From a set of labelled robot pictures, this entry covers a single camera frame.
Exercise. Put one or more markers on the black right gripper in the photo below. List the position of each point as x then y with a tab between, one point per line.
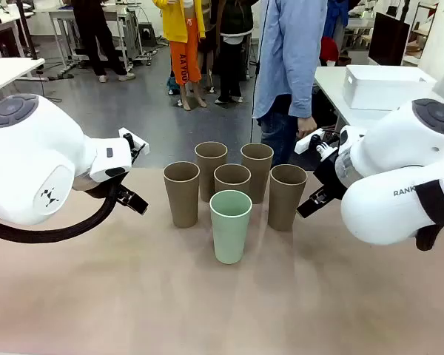
329	170

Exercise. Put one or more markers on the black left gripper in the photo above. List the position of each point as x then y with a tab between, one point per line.
96	183

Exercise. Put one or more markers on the tall brown cup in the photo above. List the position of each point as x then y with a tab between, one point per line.
257	162
181	199
231	181
209	162
286	203

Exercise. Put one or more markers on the tall pale green cup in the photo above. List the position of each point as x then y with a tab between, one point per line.
231	233

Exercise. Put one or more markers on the white plastic basket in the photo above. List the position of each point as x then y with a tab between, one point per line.
385	92

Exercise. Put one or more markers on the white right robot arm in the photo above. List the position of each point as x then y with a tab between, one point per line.
392	155

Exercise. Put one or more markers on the left forearm in blue sleeve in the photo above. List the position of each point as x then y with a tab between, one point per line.
306	96

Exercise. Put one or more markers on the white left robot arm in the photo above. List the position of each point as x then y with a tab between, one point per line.
29	166

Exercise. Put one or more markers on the person's left hand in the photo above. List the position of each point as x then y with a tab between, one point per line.
306	127

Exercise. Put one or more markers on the white table with rounded corner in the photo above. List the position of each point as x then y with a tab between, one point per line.
329	81

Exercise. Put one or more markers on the person in blue shirt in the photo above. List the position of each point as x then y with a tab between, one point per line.
281	55

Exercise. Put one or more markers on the person in yellow jacket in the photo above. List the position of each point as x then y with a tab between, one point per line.
183	44

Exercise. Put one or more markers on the person in black trousers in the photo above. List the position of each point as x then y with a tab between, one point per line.
96	37

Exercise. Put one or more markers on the white side table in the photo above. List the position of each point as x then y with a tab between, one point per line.
7	74

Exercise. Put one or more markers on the black flat monitor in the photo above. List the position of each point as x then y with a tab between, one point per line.
388	40

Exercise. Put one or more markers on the white background desk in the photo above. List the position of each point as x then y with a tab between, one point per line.
96	13

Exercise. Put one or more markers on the black stand pole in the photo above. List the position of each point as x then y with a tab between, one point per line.
26	33

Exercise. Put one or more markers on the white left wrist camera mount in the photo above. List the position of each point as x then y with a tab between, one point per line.
131	142

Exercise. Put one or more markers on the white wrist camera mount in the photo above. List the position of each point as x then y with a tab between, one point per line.
131	142
309	142

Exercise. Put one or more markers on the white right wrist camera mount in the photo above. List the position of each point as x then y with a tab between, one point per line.
309	142

